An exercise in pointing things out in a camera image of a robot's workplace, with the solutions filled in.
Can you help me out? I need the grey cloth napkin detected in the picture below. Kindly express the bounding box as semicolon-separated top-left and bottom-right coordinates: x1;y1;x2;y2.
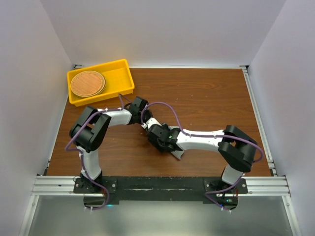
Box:
169;126;184;160

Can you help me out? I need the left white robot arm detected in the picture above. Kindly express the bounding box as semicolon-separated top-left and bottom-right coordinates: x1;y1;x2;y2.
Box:
65;96;148;195

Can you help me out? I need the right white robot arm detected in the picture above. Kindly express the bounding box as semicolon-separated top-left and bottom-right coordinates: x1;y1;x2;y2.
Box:
142;124;257;193

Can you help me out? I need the yellow plastic bin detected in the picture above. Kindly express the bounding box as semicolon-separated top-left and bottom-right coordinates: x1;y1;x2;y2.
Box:
67;59;134;107

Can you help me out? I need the round woven coaster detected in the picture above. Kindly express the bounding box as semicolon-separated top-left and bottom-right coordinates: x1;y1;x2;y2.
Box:
70;71;106;97

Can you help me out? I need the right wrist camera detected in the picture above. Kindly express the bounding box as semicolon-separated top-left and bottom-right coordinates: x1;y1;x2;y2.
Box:
141;118;161;130

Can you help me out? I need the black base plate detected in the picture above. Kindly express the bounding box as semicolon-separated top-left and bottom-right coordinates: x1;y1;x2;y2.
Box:
73;176;249;209

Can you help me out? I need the aluminium frame rail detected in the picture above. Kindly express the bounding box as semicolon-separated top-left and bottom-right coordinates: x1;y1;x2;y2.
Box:
20;176;301;236

